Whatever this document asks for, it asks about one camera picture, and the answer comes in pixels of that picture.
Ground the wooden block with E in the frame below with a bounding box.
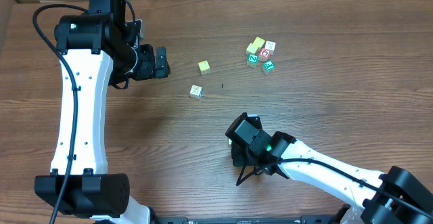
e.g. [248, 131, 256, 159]
[189, 85, 203, 99]

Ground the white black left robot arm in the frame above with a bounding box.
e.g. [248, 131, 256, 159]
[35, 0, 170, 223]

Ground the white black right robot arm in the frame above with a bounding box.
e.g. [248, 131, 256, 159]
[225, 112, 432, 224]

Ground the yellow top wooden block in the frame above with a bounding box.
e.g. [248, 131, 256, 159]
[198, 60, 210, 75]

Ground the green Z wooden block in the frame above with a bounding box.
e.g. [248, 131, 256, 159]
[246, 53, 258, 68]

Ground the pale yellow block front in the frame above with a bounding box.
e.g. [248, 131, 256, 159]
[246, 43, 259, 55]

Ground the yellow block at back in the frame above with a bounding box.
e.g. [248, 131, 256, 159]
[253, 37, 265, 49]

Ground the red top wooden block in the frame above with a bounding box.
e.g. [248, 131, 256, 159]
[258, 48, 271, 62]

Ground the white top wooden block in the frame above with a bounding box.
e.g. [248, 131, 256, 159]
[265, 41, 276, 55]

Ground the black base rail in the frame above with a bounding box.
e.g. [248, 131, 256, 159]
[151, 215, 335, 224]

